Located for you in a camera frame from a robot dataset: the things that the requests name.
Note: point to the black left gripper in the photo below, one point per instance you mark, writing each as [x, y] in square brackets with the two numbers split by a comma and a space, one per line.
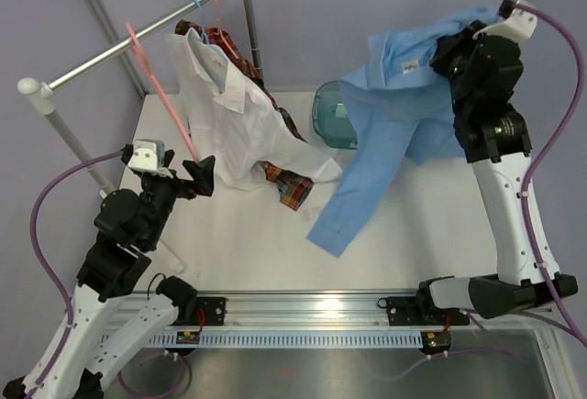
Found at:
[202, 174]

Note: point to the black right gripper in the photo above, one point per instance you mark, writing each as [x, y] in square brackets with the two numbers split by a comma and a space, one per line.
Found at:
[448, 46]

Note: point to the light blue shirt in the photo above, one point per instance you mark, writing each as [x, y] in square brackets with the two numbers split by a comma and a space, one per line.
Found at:
[400, 109]

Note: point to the pink plastic hanger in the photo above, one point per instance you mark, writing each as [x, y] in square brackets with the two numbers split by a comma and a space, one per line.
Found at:
[142, 59]

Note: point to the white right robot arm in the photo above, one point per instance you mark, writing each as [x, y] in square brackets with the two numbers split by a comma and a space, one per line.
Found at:
[483, 70]

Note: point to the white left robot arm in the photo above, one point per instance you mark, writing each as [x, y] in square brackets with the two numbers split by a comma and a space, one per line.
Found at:
[75, 364]

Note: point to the white shirt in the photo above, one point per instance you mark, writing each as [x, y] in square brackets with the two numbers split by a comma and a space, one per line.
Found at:
[231, 118]

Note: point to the red plaid shirt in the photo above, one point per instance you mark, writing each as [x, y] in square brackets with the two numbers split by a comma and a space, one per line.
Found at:
[293, 188]

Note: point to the pink hanger on rack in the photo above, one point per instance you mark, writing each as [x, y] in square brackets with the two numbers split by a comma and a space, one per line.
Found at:
[220, 23]

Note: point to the teal plastic tub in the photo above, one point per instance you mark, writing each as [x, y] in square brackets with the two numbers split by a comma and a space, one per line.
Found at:
[330, 119]

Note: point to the metal clothes rack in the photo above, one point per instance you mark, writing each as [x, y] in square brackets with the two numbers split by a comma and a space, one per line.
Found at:
[38, 94]

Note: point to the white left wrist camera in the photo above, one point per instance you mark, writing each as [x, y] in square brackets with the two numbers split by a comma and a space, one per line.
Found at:
[146, 156]

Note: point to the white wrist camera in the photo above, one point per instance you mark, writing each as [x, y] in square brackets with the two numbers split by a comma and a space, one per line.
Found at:
[516, 25]
[146, 156]

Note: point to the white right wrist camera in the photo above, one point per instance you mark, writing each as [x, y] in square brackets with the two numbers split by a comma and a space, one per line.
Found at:
[516, 25]

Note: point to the white slotted cable duct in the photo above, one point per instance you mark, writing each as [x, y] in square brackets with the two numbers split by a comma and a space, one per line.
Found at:
[286, 339]

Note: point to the aluminium frame rail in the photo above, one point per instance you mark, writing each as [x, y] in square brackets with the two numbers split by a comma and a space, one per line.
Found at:
[268, 310]

